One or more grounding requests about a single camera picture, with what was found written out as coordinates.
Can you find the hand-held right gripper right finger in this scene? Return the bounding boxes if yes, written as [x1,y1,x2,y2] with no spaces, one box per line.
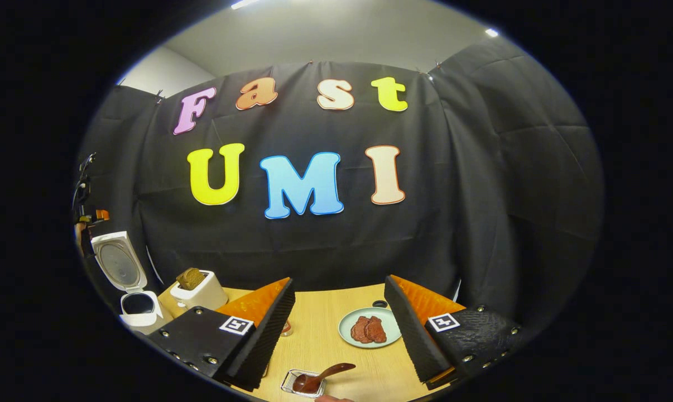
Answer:
[383,275,524,391]

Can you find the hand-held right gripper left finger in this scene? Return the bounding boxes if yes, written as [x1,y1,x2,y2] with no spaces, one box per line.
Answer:
[146,277,296,391]

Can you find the wire chopstick holder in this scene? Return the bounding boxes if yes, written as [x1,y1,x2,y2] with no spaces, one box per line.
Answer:
[281,368,327,398]

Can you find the white rice cooker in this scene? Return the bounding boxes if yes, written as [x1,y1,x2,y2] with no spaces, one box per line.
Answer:
[91,231,172,336]

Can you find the brown wooden spoon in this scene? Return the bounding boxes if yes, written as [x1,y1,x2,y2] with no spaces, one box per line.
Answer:
[293,363,357,394]

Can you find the red meat slice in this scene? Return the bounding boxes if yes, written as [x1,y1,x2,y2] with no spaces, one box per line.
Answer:
[350,317,373,343]
[367,315,387,344]

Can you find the pale green plate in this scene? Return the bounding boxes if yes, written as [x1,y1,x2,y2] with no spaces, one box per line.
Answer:
[338,307,402,350]

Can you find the white toaster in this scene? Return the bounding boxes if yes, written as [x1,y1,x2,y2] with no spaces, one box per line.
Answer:
[170,270,229,311]

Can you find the brown bread slice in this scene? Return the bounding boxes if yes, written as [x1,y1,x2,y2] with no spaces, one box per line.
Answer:
[176,267,206,291]

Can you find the black backdrop cloth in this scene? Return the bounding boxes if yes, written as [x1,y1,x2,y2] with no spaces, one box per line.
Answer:
[77,36,605,336]

